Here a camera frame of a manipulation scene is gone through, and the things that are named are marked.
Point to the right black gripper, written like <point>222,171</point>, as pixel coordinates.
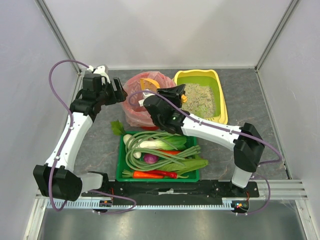
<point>171,94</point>

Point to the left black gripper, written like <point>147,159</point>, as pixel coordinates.
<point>113,90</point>

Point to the pink plastic bin liner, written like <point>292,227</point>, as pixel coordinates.
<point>137,116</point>

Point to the orange litter scoop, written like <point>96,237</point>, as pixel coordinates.
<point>153,85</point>

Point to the yellow litter box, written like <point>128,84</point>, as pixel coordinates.
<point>211,79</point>

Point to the red trash bin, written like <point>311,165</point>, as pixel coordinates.
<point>150,128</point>

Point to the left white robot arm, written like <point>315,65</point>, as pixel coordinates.
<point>56,177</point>

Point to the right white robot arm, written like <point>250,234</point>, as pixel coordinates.
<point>164,107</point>

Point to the grey cat litter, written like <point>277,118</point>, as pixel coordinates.
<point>200,100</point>

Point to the white radish with leaves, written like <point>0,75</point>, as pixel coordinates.
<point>118,130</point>

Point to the green bok choy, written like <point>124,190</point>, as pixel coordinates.
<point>175,142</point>

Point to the white green leek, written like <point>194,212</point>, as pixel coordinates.
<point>155,144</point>

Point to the green long beans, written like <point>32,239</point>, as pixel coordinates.
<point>132,146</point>

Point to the white small mushroom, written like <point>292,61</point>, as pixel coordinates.
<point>137,155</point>

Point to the orange carrot middle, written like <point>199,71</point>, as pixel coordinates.
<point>170,152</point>

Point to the orange carrot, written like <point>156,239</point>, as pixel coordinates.
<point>170,152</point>
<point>140,175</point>

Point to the purple onion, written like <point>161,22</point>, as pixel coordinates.
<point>150,159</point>

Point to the green vegetable tray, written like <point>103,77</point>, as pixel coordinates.
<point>193,176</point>

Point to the green lettuce leaf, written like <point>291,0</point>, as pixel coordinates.
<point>182,166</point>

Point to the orange carrot front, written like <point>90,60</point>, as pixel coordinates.
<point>140,175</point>

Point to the red chili pepper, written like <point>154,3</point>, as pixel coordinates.
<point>172,175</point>

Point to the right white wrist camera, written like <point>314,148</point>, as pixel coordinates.
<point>145,95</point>

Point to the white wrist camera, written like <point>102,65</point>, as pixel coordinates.
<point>145,95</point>
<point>101,70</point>

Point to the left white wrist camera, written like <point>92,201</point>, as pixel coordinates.
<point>101,70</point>

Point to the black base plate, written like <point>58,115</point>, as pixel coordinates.
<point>220,189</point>

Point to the grey slotted cable duct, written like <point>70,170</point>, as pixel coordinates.
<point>108,204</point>

